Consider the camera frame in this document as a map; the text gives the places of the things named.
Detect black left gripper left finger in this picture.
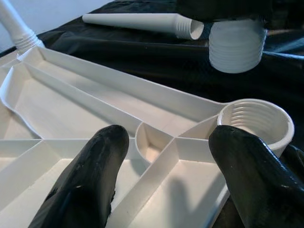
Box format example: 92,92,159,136
28,124,130,228

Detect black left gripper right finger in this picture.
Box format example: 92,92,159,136
208,125,304,228

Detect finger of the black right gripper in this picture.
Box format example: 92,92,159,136
175,0,270,24

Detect white plastic table leg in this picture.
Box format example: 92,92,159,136
82,13,205,41
0,0,46,52
208,18,267,74

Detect white plastic table top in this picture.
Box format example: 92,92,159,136
0,46,295,228

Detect black plastic table cover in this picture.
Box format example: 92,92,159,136
35,0,304,228

